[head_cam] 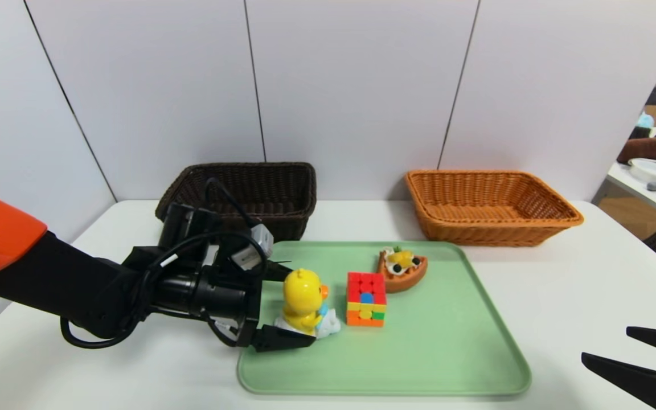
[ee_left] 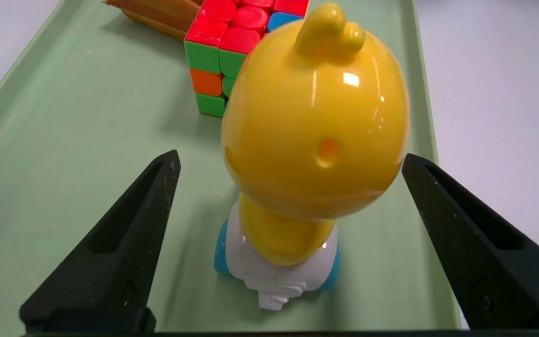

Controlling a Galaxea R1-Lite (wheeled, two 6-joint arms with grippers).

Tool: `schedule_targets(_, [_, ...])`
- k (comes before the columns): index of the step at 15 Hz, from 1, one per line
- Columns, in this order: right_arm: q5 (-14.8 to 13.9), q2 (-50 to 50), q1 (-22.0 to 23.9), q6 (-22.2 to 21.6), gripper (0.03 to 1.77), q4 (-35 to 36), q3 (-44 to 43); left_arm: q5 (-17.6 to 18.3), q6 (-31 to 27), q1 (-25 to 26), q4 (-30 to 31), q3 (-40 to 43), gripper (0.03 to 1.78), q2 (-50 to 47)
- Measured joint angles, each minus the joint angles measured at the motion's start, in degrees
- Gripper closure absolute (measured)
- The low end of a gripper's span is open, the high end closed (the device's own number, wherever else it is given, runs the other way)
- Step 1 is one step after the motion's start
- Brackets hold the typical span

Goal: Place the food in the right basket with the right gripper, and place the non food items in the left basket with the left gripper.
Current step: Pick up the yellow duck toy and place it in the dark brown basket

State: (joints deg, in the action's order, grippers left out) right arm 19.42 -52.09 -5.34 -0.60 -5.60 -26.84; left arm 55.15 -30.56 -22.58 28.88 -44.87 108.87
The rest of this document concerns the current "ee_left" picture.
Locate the toy waffle slice with fruit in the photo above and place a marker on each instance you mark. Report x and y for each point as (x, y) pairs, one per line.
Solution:
(166, 16)

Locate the yellow duck toy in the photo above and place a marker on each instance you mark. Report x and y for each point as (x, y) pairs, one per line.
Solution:
(311, 126)

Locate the colourful puzzle cube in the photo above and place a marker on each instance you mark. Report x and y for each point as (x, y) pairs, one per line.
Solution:
(213, 47)

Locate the light green plastic tray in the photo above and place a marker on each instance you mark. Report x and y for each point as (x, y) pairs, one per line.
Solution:
(87, 117)

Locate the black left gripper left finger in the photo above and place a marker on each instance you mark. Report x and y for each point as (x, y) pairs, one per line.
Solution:
(110, 267)

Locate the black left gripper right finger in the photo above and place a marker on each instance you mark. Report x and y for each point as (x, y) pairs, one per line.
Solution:
(480, 271)

